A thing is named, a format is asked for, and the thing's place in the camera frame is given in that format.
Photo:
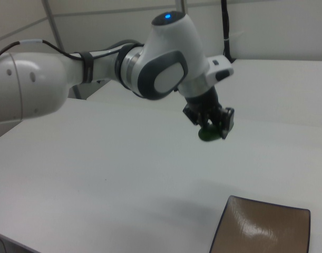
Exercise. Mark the brown square ceramic plate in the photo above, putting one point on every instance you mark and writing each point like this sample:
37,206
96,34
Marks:
263,226

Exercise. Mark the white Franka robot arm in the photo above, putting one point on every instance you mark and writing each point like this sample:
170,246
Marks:
163,60

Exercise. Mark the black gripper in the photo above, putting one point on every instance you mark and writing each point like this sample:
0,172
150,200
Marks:
205,104

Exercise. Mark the black pole with base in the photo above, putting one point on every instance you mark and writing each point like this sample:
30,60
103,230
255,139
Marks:
225,26

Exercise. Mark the green cucumber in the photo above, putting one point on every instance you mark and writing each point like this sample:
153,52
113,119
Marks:
209,134

